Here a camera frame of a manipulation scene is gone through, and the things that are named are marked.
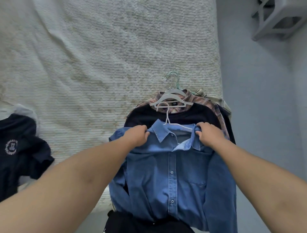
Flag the blue denim shirt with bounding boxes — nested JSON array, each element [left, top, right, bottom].
[[109, 119, 238, 233]]

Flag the light green hanger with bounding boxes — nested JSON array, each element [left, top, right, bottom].
[[167, 71, 184, 91]]

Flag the bed with white bedspread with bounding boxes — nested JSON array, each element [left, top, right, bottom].
[[0, 0, 224, 214]]

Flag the pink plaid shirt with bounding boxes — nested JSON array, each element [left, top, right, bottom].
[[137, 90, 231, 142]]

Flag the person's black shorts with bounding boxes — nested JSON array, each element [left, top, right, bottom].
[[104, 210, 195, 233]]

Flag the person's right forearm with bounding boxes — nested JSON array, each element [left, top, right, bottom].
[[215, 139, 307, 233]]

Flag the white plastic hanger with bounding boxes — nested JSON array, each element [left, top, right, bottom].
[[149, 79, 193, 108], [158, 80, 187, 99]]

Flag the white plastic stool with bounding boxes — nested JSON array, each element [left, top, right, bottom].
[[251, 0, 307, 42]]

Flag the pale pink hanger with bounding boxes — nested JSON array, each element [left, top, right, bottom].
[[156, 102, 193, 131]]

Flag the person's left hand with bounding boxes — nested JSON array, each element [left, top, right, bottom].
[[122, 125, 151, 148]]

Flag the plain navy top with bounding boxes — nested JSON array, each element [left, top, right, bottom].
[[124, 103, 222, 130]]

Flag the person's left forearm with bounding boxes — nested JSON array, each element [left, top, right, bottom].
[[0, 138, 135, 233]]

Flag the cream plaid shirt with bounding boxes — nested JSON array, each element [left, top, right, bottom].
[[194, 89, 232, 116]]

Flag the navy Skechers tee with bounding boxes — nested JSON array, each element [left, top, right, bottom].
[[216, 103, 237, 144]]

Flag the person's right hand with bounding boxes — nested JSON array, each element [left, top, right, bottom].
[[195, 122, 227, 150]]

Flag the navy Vacation logo t-shirt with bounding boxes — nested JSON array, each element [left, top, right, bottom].
[[0, 114, 55, 202]]

